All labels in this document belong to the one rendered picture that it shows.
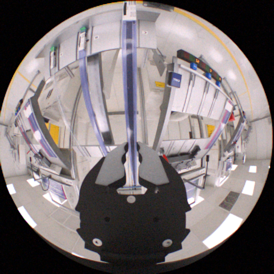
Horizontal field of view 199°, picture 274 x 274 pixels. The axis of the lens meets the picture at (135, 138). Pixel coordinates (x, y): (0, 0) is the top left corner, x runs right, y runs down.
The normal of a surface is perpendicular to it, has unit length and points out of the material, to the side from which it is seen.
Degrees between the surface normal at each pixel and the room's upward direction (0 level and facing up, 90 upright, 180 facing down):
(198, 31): 0
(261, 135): 90
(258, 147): 90
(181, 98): 42
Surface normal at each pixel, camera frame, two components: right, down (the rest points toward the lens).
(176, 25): 0.04, 0.99
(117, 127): 0.09, -0.11
